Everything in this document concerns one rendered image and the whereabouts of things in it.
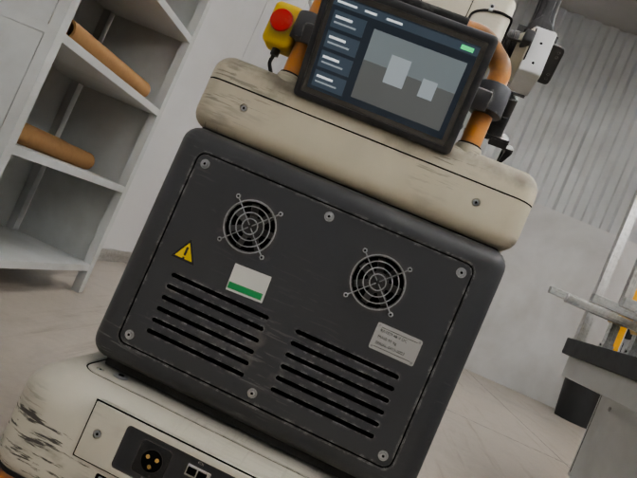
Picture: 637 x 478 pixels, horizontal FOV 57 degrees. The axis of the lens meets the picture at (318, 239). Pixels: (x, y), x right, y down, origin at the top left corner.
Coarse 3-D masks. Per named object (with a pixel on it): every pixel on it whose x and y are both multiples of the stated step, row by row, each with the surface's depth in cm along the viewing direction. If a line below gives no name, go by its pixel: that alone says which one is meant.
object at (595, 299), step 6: (594, 294) 197; (594, 300) 197; (600, 300) 197; (606, 300) 197; (606, 306) 197; (612, 306) 196; (618, 306) 196; (618, 312) 196; (624, 312) 196; (630, 312) 196; (630, 318) 196; (636, 318) 196
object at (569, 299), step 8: (568, 296) 222; (576, 304) 222; (584, 304) 221; (592, 304) 221; (592, 312) 221; (600, 312) 221; (608, 312) 220; (608, 320) 222; (616, 320) 220; (624, 320) 220; (632, 328) 219
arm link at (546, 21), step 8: (544, 0) 145; (552, 0) 145; (560, 0) 145; (544, 8) 144; (552, 8) 144; (536, 16) 144; (544, 16) 144; (552, 16) 144; (528, 24) 144; (536, 24) 143; (544, 24) 143; (552, 24) 143
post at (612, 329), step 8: (632, 272) 249; (632, 280) 248; (624, 288) 251; (632, 288) 248; (624, 296) 248; (632, 296) 247; (608, 328) 250; (616, 328) 247; (608, 336) 247; (616, 336) 247
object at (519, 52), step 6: (528, 30) 126; (534, 30) 126; (522, 36) 129; (528, 36) 126; (534, 36) 127; (522, 42) 127; (528, 42) 126; (516, 48) 129; (522, 48) 128; (528, 48) 127; (516, 54) 129; (522, 54) 128; (510, 60) 131; (516, 60) 129; (516, 66) 129; (510, 78) 133
